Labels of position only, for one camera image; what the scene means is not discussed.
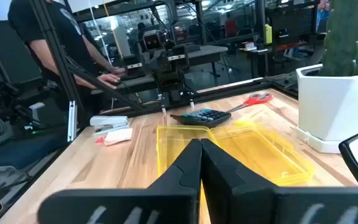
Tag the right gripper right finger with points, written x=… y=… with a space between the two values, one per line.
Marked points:
x=228 y=186

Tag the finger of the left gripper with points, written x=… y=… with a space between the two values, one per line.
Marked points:
x=134 y=71
x=179 y=60

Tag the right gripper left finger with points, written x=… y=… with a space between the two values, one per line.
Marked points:
x=179 y=180

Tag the yellow transparent pencil case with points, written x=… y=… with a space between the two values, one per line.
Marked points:
x=259 y=152

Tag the black desk calculator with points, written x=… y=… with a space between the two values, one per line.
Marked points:
x=207 y=117

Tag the pink sticky notepad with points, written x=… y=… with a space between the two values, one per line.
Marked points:
x=118 y=136

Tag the person's hand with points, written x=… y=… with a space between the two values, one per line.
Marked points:
x=119 y=71
x=109 y=81

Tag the grey desk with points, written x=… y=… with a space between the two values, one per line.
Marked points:
x=204 y=51

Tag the white stapler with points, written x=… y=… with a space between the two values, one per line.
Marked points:
x=109 y=121

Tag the person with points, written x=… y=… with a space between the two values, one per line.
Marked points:
x=61 y=28

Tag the yellow bottle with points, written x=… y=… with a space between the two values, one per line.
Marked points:
x=268 y=34

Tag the white hexagonal plant pot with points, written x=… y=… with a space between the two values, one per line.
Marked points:
x=331 y=105

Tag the office chair blue seat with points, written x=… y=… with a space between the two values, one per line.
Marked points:
x=17 y=152

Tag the green cactus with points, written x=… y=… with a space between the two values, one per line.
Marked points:
x=342 y=37

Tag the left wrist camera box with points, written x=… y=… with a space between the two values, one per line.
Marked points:
x=153 y=41

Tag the silver frame bracket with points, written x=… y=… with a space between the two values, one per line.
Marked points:
x=72 y=121

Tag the black aluminium table frame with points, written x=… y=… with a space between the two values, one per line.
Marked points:
x=56 y=56

